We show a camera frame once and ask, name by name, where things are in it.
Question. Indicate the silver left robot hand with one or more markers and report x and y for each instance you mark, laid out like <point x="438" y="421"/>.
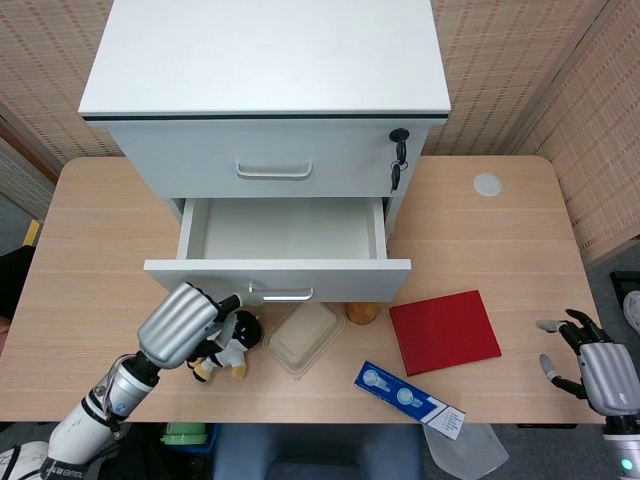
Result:
<point x="182" y="325"/>

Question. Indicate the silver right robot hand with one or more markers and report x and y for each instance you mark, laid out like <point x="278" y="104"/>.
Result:
<point x="602" y="377"/>

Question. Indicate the white middle-sized drawer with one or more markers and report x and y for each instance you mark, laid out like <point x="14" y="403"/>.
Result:
<point x="280" y="250"/>

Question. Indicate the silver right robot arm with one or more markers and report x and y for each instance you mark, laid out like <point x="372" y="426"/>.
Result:
<point x="622" y="445"/>

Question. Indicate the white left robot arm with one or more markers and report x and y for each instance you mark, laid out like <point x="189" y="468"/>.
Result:
<point x="95" y="412"/>

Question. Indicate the white drawer with lock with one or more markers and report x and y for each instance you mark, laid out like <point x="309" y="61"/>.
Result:
<point x="270" y="160"/>

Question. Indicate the white drawer cabinet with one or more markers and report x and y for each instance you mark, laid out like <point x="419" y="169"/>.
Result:
<point x="265" y="100"/>

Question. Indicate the black and white plush toy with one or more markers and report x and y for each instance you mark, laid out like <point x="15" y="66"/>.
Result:
<point x="232" y="345"/>

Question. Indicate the white shoe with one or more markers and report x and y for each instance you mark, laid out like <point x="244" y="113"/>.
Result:
<point x="633" y="310"/>

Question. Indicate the green plastic container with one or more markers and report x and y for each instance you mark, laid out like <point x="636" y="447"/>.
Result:
<point x="184" y="434"/>

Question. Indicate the clear plastic food container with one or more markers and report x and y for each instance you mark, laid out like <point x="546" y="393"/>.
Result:
<point x="305" y="337"/>

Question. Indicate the translucent plastic bin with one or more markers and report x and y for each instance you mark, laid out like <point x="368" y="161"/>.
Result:
<point x="465" y="450"/>

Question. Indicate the red square book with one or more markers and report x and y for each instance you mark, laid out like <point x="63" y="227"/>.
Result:
<point x="444" y="332"/>

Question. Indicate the round brown bread bun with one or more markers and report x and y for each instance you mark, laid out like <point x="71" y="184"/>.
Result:
<point x="362" y="312"/>

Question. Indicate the blue chair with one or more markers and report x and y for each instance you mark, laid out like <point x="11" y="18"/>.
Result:
<point x="315" y="452"/>

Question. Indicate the blue and white box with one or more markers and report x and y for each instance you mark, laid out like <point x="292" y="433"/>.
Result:
<point x="407" y="400"/>

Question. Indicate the black keys in lock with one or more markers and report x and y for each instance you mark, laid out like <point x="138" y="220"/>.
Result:
<point x="398" y="157"/>

